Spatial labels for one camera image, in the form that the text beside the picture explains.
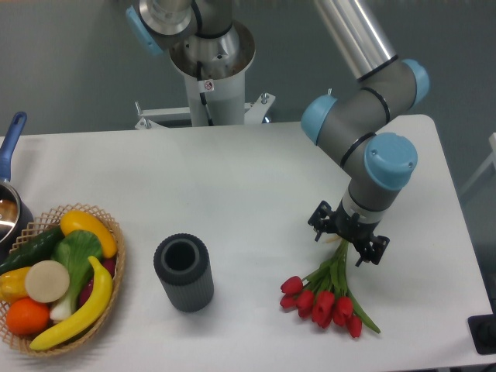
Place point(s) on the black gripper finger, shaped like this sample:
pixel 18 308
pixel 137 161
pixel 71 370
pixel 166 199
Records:
pixel 323 220
pixel 371 249

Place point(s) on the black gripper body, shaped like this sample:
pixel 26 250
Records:
pixel 355 231

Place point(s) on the red tulip bouquet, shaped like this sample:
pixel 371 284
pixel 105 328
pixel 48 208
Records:
pixel 324 296

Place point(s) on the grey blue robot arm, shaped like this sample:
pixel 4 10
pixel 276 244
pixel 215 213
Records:
pixel 350 132

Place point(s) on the black device at edge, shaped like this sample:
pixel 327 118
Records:
pixel 482 330

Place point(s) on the dark grey ribbed vase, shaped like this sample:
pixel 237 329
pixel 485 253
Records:
pixel 182 264

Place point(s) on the dark red vegetable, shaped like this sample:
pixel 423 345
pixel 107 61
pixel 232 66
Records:
pixel 109 265

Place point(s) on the green bok choy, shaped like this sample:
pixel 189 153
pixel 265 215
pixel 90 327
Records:
pixel 73 253

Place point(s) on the yellow squash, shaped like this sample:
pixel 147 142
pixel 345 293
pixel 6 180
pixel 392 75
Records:
pixel 79 220

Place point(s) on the yellow banana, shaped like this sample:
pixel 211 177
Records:
pixel 84 317

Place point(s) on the woven wicker basket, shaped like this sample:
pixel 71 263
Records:
pixel 41 224

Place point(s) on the beige round disc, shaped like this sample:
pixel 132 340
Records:
pixel 47 281

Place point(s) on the green cucumber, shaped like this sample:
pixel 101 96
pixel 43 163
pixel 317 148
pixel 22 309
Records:
pixel 33 251

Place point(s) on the orange fruit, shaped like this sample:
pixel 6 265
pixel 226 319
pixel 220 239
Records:
pixel 26 317

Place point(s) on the yellow bell pepper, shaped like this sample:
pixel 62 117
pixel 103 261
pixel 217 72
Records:
pixel 13 285

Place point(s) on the white frame at right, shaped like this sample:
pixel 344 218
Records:
pixel 483 172

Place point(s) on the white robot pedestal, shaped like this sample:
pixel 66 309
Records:
pixel 214 71

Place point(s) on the blue handled saucepan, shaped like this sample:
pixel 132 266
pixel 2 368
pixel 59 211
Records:
pixel 15 215

